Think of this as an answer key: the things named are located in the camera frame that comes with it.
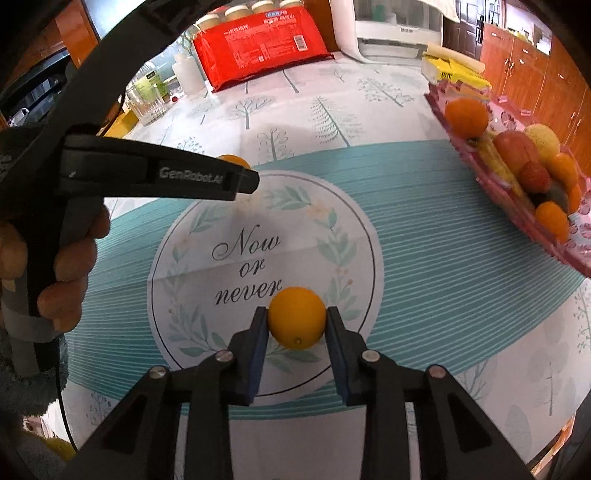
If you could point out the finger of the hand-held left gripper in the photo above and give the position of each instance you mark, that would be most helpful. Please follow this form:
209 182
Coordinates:
248 182

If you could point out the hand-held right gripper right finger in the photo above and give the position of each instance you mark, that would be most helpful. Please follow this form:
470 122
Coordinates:
339 355

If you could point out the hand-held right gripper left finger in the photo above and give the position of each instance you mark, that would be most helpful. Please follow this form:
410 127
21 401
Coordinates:
256 355

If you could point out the small mandarin orange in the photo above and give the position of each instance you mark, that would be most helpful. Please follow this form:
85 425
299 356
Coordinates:
233 161

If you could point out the small yellow orange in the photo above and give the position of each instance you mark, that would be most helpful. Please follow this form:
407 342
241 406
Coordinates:
298 314

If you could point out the pink glass fruit plate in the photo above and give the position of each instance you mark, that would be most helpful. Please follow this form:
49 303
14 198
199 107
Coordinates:
517 207

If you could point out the long yellow fruit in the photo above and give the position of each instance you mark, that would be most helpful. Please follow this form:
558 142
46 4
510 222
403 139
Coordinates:
496 161

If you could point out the small red apple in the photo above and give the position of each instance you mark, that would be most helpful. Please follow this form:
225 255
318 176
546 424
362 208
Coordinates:
534 177

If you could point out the yellow speckled pear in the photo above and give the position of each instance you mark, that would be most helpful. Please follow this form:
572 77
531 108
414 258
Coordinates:
545 138

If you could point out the person's left forearm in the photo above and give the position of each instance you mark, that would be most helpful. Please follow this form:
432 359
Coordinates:
27 392

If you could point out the person's left hand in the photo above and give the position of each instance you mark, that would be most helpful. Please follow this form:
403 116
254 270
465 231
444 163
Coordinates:
69 263

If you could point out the clear glass jar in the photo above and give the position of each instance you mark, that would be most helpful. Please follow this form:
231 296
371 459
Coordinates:
147 110

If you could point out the green label bottle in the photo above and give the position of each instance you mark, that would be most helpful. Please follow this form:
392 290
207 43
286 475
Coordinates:
150 81

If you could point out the white plastic bottle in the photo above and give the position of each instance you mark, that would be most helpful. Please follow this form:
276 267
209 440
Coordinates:
189 74

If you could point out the red wrapped bottle pack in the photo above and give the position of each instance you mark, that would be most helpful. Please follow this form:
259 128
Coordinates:
258 46

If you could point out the tree print tablecloth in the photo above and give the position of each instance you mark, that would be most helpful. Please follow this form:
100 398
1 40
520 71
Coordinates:
415 230

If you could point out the glossy wooden sideboard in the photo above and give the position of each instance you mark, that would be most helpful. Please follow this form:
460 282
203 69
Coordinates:
69 23

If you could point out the white appliance with lid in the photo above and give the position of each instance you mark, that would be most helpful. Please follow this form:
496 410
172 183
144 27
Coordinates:
344 27

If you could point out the yellow tissue box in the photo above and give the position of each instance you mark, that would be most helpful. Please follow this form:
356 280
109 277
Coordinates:
443 74

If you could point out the cream paper roll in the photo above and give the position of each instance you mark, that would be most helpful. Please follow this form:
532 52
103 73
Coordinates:
457 57

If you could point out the brown wooden door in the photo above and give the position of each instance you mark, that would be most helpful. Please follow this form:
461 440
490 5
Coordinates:
464 37

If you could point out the white cloth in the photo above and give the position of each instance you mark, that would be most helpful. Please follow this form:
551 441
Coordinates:
451 9

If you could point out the orange-red tomato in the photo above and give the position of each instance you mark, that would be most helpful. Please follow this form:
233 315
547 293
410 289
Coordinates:
515 150

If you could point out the dark round fruit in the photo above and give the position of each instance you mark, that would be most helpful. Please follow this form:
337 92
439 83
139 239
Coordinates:
556 196

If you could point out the brown wooden cabinet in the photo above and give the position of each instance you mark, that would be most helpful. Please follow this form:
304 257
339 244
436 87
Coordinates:
545 83

